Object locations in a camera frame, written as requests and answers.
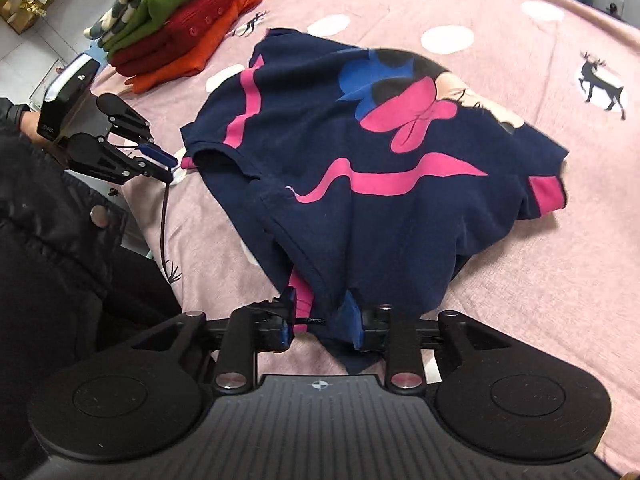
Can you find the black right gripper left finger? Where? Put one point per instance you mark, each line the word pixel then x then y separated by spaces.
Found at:
pixel 221 354

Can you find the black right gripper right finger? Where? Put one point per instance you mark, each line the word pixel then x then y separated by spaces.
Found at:
pixel 400 339

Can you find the person's left hand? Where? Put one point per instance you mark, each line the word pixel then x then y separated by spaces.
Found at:
pixel 29 127

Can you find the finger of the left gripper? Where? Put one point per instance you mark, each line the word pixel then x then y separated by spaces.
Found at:
pixel 129 124
pixel 93 156

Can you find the red folded garment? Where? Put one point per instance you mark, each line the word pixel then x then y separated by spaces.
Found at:
pixel 179 35

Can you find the pink polka dot bedsheet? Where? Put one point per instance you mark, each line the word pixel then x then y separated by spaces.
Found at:
pixel 567 283

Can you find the orange folded garment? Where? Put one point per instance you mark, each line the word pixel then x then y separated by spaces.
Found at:
pixel 195 60

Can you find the navy pink cartoon sweater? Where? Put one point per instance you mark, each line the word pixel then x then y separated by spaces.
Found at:
pixel 360 177

